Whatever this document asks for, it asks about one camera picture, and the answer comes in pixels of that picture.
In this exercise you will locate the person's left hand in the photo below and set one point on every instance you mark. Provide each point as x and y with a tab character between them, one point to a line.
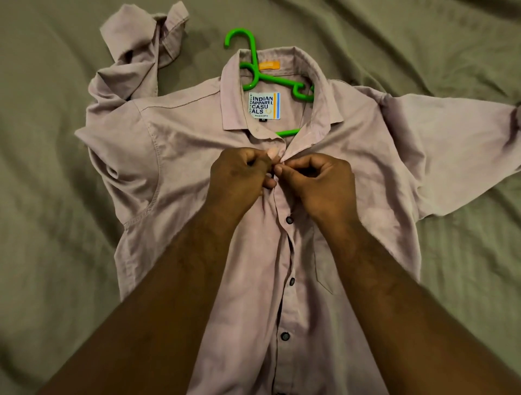
236	183

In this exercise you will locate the person's right hand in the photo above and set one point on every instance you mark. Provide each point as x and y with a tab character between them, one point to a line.
321	191

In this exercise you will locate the pink garment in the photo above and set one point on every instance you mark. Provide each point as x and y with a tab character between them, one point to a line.
179	122

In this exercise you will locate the pile of coloured plastic hangers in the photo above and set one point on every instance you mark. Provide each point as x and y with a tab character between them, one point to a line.
254	69

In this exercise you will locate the person's left forearm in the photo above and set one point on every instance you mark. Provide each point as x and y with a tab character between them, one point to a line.
146	317

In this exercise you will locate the person's right forearm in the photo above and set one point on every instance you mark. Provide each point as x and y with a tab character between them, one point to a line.
415	325

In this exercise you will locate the bed with taupe sheet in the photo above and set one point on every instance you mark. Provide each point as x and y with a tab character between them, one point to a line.
49	244

